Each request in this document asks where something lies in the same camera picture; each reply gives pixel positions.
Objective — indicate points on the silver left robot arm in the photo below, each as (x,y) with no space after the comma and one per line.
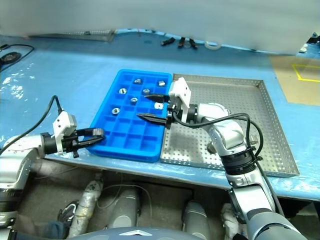
(15,160)

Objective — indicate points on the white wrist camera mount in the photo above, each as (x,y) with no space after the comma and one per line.
(65,122)
(182,90)

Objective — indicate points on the small white object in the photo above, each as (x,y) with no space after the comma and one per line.
(303,48)

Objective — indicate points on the blue compartment tray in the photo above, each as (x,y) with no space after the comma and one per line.
(130,140)

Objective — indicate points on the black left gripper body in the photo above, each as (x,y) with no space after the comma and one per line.
(70,144)

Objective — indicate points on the grey rounded robot torso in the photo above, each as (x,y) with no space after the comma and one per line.
(135,233)

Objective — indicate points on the black and white shoe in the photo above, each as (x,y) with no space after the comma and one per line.
(67,211)

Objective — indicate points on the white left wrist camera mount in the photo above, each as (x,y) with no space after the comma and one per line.
(65,122)

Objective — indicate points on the black round disc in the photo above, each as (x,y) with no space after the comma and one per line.
(10,57)

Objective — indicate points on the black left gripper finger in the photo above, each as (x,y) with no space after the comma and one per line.
(92,131)
(90,142)

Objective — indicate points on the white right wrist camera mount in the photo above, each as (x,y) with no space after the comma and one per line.
(182,90)

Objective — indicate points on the foam wrapped table leg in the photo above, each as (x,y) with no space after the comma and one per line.
(87,200)
(230,220)

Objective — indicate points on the black device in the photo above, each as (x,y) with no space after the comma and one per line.
(313,38)

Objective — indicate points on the grey cylinder leg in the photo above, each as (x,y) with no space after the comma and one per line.
(196,220)
(125,207)

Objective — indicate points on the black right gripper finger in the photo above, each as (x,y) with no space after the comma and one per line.
(153,119)
(158,97)

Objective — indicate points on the small black tool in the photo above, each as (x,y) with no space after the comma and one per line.
(167,41)

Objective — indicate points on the metal nut in tray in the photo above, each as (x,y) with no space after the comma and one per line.
(115,110)

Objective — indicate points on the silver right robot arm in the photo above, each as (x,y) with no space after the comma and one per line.
(230,135)

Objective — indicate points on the brown cardboard sheet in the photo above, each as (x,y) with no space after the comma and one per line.
(285,82)

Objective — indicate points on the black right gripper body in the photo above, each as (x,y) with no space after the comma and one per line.
(172,112)

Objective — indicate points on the long perforated steel tray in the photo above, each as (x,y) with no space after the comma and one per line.
(75,35)

